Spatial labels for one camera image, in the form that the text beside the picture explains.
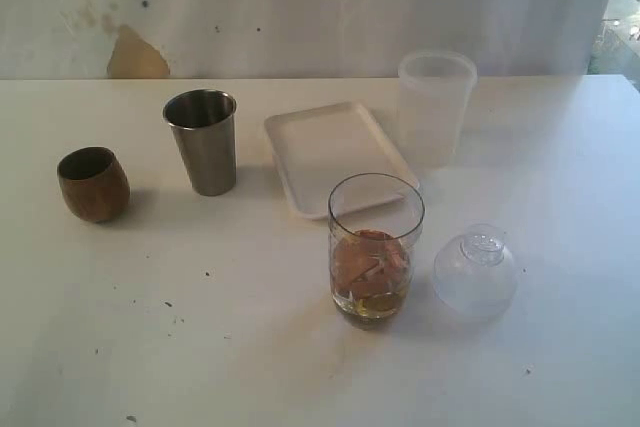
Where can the gold foil coin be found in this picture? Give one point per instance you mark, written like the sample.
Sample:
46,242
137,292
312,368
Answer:
378,307

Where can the stainless steel tumbler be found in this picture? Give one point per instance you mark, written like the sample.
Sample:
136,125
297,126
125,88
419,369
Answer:
202,123

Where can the brown wooden cup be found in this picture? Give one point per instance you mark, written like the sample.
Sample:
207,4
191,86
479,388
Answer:
93,184

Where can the clear shaker cup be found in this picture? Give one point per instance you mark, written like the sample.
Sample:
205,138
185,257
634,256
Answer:
374,223

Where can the clear dome shaker lid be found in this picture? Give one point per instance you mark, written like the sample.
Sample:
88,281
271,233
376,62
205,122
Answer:
474,273

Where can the white rectangular tray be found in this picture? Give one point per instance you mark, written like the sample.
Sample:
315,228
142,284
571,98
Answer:
315,149

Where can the translucent plastic container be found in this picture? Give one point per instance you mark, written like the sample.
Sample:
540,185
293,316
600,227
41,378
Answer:
434,87

